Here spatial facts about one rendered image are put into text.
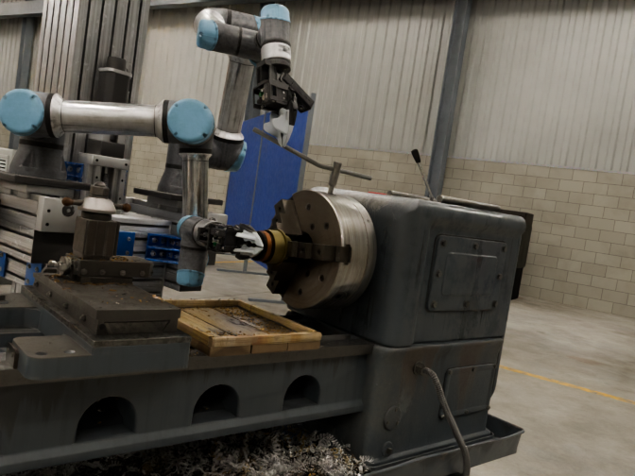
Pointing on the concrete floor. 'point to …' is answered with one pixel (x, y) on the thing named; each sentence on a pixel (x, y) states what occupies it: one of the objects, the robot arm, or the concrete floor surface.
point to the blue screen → (266, 178)
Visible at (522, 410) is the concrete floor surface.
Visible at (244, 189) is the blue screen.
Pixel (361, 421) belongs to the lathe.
